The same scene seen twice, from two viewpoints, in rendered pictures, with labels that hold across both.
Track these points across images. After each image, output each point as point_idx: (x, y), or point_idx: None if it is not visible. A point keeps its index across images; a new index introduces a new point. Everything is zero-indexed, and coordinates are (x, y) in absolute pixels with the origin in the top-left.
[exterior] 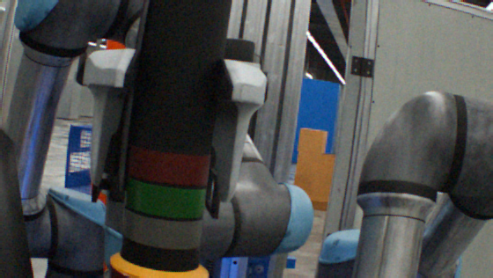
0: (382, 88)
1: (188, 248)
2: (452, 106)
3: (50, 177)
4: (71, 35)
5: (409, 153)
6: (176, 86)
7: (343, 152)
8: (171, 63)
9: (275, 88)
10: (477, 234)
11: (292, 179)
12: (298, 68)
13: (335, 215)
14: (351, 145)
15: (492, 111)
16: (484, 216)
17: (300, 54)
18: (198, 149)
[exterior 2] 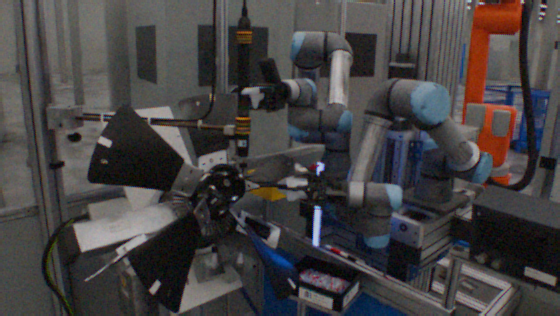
0: None
1: (243, 114)
2: (389, 84)
3: (460, 123)
4: (308, 62)
5: (372, 101)
6: (239, 92)
7: (552, 104)
8: (238, 89)
9: (423, 73)
10: None
11: None
12: (432, 63)
13: (546, 144)
14: (559, 99)
15: (405, 85)
16: (420, 128)
17: (433, 56)
18: (243, 100)
